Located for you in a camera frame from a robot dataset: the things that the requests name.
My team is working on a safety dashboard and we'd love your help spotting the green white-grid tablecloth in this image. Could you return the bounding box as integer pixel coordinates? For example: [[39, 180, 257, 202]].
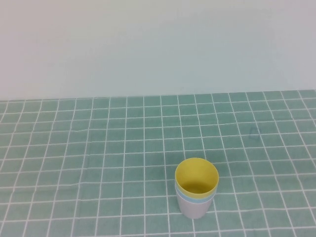
[[0, 89, 316, 237]]

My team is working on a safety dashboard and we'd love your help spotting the blue plastic cup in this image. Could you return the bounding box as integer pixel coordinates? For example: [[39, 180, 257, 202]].
[[175, 185, 216, 204]]

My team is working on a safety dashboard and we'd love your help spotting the pink plastic cup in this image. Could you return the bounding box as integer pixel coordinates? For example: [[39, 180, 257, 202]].
[[176, 191, 213, 220]]

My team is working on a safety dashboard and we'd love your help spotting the yellow plastic cup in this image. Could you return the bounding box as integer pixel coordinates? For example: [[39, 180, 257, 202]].
[[175, 158, 220, 200]]

